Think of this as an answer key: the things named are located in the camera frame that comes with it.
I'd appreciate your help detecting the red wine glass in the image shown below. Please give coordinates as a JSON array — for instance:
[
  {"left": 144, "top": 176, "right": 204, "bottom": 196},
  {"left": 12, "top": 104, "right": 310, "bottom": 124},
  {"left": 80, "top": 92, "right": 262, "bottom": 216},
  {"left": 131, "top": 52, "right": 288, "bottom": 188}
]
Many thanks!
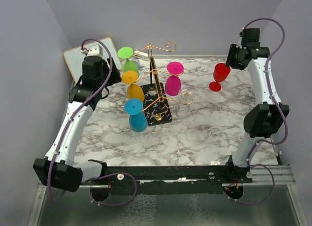
[{"left": 209, "top": 63, "right": 231, "bottom": 92}]

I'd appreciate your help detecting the green wine glass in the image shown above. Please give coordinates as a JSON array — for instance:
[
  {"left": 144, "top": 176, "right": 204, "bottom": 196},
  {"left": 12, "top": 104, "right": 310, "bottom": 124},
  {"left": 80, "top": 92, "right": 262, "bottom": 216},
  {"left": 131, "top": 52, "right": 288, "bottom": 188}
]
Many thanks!
[{"left": 117, "top": 47, "right": 139, "bottom": 75}]

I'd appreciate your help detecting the orange wine glass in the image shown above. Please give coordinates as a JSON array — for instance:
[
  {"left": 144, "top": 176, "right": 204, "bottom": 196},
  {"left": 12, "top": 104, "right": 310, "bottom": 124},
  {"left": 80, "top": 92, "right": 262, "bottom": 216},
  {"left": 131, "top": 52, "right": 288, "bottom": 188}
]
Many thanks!
[{"left": 121, "top": 71, "right": 145, "bottom": 102}]

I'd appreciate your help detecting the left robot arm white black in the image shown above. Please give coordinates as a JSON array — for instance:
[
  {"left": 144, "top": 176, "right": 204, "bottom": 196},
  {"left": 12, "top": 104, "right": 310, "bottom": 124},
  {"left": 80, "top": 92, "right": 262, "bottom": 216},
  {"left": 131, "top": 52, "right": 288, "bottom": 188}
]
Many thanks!
[{"left": 33, "top": 56, "right": 121, "bottom": 192}]

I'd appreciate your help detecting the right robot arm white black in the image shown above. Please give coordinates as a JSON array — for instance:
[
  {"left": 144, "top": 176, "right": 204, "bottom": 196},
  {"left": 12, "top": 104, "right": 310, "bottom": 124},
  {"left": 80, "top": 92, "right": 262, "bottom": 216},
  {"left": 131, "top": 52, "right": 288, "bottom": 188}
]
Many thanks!
[{"left": 224, "top": 28, "right": 290, "bottom": 183}]

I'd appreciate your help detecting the blue wine glass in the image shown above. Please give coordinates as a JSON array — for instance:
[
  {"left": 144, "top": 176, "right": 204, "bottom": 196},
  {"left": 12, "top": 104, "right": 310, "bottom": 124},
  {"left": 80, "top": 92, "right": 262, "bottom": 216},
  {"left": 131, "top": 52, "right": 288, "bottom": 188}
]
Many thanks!
[{"left": 124, "top": 98, "right": 148, "bottom": 132}]

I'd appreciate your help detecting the clear wine glass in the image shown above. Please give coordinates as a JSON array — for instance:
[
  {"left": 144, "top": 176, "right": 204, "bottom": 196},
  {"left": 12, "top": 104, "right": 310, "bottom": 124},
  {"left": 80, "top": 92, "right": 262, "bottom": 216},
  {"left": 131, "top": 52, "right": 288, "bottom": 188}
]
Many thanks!
[{"left": 175, "top": 89, "right": 195, "bottom": 119}]

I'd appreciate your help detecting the magenta wine glass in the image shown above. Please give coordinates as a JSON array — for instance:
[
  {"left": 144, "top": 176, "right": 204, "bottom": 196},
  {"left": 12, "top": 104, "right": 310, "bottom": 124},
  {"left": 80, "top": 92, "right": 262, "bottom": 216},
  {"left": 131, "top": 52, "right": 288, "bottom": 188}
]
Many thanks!
[{"left": 165, "top": 61, "right": 184, "bottom": 96}]

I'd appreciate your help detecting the gold framed whiteboard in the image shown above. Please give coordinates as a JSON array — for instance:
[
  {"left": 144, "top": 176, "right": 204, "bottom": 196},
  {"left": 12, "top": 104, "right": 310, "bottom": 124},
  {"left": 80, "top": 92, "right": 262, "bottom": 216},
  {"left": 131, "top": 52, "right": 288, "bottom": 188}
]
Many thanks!
[{"left": 63, "top": 37, "right": 123, "bottom": 83}]

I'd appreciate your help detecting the small clear plastic cup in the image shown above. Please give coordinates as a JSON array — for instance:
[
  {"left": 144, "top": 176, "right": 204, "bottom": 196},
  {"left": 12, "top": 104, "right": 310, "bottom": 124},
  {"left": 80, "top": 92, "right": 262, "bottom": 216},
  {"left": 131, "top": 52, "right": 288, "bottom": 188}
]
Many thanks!
[{"left": 133, "top": 59, "right": 140, "bottom": 69}]

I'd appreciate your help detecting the white whiteboard eraser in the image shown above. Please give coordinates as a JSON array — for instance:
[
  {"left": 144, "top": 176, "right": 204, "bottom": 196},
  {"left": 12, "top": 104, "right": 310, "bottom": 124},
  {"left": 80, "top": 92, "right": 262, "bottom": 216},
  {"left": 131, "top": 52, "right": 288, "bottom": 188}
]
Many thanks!
[{"left": 133, "top": 51, "right": 149, "bottom": 61}]

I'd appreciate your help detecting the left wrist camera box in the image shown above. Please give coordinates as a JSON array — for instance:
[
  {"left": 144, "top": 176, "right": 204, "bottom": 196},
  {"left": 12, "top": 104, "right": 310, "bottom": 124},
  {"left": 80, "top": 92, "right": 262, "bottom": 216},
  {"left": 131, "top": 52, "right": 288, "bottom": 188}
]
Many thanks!
[{"left": 86, "top": 45, "right": 103, "bottom": 59}]

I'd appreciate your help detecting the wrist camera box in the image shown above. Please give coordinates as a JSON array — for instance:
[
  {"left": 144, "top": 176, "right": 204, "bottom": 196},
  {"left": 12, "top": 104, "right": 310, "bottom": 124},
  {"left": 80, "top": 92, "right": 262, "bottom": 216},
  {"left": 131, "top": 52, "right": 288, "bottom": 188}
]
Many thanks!
[
  {"left": 86, "top": 45, "right": 103, "bottom": 59},
  {"left": 240, "top": 28, "right": 260, "bottom": 49}
]

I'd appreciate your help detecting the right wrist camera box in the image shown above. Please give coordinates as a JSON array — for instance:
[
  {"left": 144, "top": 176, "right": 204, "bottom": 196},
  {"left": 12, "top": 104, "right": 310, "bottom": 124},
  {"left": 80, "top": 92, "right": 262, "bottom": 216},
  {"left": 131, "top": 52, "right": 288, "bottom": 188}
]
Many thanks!
[{"left": 240, "top": 28, "right": 260, "bottom": 49}]

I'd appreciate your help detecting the gold wire glass rack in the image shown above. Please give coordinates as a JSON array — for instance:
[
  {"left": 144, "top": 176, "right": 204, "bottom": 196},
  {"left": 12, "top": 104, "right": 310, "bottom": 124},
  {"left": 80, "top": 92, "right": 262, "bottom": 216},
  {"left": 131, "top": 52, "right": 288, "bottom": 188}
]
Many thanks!
[{"left": 138, "top": 42, "right": 178, "bottom": 127}]

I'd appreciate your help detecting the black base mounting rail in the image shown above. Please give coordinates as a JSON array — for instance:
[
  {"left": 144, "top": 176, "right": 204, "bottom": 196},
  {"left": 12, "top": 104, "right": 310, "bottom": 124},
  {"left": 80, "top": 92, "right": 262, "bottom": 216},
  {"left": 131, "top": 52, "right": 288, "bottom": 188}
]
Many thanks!
[{"left": 81, "top": 163, "right": 252, "bottom": 195}]

